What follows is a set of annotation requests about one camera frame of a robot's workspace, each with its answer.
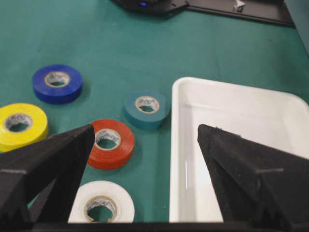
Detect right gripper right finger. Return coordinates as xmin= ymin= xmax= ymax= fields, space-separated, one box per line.
xmin=197 ymin=124 xmax=309 ymax=224

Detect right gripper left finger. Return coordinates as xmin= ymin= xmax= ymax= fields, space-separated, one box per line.
xmin=0 ymin=124 xmax=95 ymax=224

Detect yellow tape roll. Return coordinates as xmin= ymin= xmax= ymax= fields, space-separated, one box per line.
xmin=0 ymin=103 xmax=49 ymax=152

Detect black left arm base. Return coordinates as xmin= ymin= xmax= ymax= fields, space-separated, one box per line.
xmin=113 ymin=0 xmax=189 ymax=15

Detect white tape roll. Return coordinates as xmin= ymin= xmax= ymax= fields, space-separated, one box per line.
xmin=68 ymin=181 xmax=135 ymax=223

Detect red tape roll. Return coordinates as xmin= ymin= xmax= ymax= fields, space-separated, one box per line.
xmin=87 ymin=119 xmax=135 ymax=170

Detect blue tape roll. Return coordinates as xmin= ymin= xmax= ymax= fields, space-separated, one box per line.
xmin=32 ymin=64 xmax=83 ymax=104

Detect teal tape roll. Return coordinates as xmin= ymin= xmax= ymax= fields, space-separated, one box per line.
xmin=124 ymin=89 xmax=171 ymax=129

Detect white rectangular plastic tray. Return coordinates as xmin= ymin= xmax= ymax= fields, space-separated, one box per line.
xmin=169 ymin=77 xmax=309 ymax=222

